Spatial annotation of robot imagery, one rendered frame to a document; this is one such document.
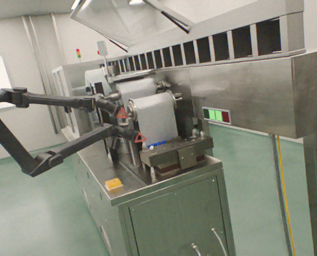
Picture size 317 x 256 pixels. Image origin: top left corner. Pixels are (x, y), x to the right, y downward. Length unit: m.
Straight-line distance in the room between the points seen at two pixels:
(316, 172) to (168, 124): 0.84
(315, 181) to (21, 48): 6.52
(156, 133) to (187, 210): 0.48
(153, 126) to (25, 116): 5.63
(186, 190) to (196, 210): 0.14
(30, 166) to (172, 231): 0.81
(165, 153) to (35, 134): 5.84
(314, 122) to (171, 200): 0.81
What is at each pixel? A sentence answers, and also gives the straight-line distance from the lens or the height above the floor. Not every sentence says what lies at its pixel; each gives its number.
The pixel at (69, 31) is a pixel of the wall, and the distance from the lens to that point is 7.36.
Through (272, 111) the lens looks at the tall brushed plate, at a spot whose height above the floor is 1.24.
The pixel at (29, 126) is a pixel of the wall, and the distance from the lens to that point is 7.28.
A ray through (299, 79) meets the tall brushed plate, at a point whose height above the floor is 1.35.
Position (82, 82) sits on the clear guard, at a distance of 2.73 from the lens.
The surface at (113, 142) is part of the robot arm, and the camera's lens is 1.71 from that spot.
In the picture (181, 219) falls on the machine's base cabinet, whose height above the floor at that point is 0.65.
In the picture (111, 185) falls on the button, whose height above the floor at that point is 0.92.
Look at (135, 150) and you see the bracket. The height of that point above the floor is 1.00.
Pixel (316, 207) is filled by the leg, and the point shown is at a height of 0.77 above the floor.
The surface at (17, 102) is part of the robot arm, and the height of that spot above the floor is 1.42.
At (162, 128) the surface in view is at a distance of 1.83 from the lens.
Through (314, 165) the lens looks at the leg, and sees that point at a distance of 1.45.
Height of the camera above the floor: 1.51
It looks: 13 degrees down
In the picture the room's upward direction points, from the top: 10 degrees counter-clockwise
